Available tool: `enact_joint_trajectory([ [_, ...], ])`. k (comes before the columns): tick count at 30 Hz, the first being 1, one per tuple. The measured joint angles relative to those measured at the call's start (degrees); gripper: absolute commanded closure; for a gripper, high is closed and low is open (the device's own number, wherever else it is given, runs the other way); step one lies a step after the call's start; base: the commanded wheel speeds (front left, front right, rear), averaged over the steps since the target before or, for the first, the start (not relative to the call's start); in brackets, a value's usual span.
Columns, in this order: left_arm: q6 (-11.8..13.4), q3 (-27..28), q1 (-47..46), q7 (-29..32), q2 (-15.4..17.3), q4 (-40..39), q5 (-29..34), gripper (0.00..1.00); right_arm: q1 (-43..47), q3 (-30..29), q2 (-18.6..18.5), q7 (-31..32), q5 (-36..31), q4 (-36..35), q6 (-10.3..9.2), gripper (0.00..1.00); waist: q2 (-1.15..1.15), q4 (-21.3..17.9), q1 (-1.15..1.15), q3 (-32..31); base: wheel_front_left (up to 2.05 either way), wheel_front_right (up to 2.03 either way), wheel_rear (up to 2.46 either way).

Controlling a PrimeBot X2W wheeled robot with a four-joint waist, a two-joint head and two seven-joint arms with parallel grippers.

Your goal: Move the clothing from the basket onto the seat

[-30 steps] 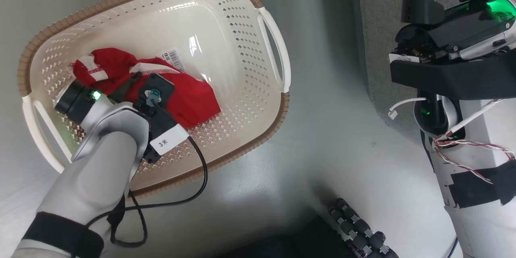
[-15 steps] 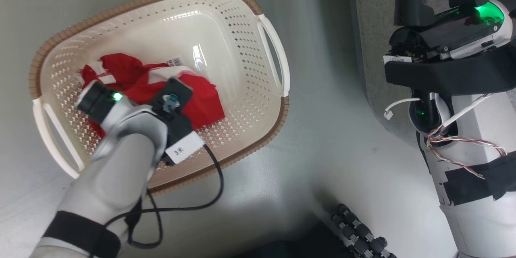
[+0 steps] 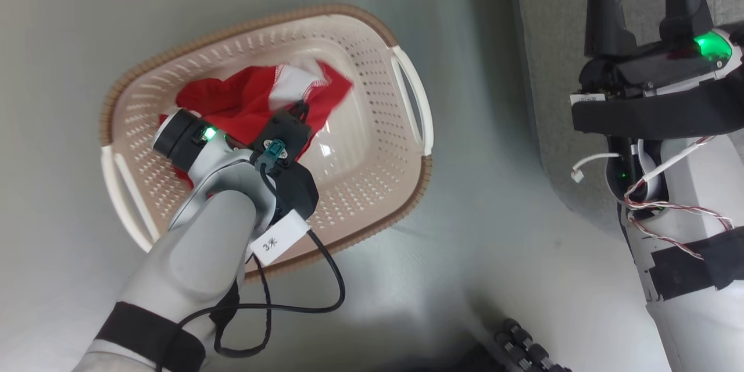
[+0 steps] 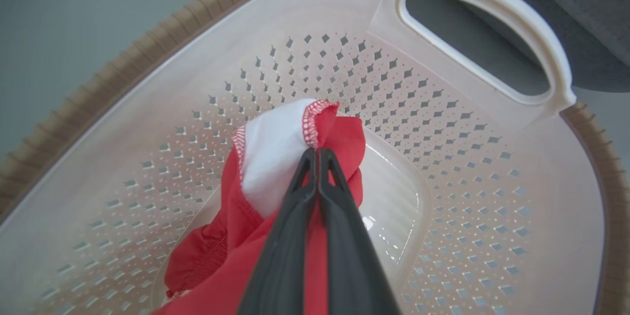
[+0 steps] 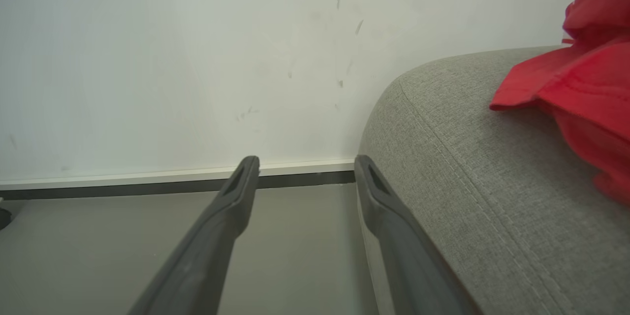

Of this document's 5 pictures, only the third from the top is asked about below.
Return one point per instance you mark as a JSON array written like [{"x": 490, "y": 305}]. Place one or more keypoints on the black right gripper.
[{"x": 657, "y": 70}]

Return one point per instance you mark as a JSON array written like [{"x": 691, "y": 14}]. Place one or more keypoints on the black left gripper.
[{"x": 180, "y": 139}]

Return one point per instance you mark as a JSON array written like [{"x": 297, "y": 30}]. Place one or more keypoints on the red garment with white trim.
[{"x": 244, "y": 96}]

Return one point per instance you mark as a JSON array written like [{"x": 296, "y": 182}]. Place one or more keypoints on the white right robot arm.
[{"x": 697, "y": 331}]

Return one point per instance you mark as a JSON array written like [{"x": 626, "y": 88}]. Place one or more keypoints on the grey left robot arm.
[{"x": 197, "y": 256}]

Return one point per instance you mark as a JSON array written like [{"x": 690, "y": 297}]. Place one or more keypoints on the grey fabric sofa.
[{"x": 552, "y": 40}]

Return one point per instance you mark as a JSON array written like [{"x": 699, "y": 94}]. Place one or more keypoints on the cream perforated laundry basket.
[{"x": 360, "y": 145}]

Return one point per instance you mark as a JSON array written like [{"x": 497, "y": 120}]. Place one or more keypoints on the small white printed label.
[{"x": 588, "y": 99}]

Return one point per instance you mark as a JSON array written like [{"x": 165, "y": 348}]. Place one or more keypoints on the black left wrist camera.
[{"x": 290, "y": 186}]

